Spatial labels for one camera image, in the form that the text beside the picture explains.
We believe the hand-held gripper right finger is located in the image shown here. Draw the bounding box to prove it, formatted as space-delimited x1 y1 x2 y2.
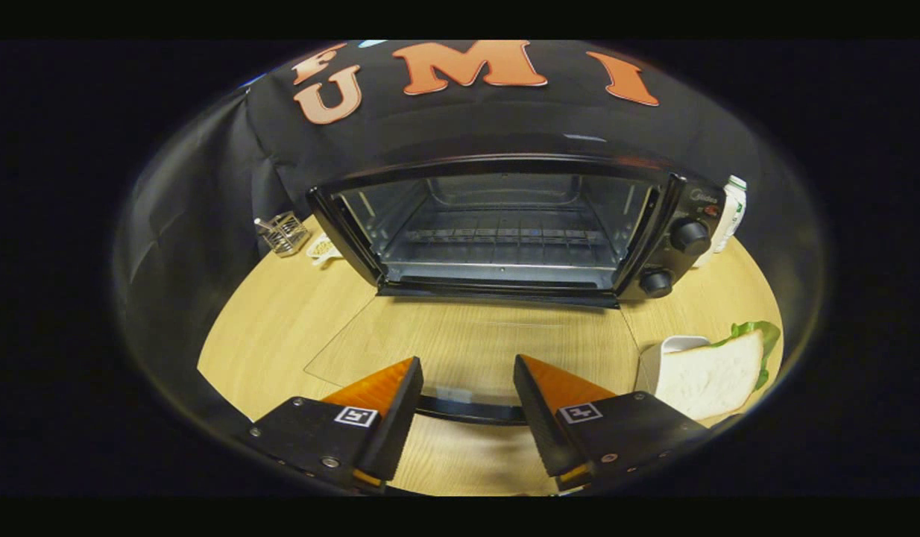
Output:
513 354 729 493

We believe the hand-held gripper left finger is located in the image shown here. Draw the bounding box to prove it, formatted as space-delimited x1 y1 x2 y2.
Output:
248 357 425 494

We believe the lettuce sandwich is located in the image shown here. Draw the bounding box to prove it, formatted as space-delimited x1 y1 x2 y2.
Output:
654 321 783 421

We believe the black toaster oven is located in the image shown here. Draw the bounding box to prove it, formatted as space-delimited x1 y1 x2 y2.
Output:
303 153 729 427

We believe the white square dish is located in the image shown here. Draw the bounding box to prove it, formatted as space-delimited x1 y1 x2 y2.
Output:
636 335 711 396

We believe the small white snack dish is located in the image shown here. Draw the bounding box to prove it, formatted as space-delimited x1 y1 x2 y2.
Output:
306 233 343 267

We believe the white plastic bottle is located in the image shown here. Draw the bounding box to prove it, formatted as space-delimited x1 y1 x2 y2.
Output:
691 175 749 269

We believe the black backdrop cloth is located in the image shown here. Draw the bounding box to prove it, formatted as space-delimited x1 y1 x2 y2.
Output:
113 41 819 374

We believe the metal oven wire rack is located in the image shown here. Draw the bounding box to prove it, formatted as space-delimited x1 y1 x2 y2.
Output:
404 222 611 248

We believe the metal wire basket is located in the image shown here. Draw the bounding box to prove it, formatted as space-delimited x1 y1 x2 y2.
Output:
253 211 312 258

